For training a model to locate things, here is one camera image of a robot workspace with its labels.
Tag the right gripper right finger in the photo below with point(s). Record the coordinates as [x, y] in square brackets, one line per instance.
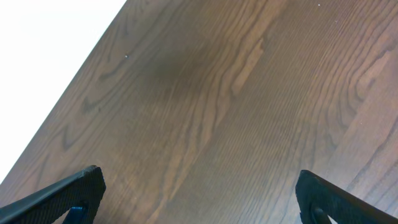
[321, 202]

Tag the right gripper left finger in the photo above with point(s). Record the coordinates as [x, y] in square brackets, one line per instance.
[78, 196]

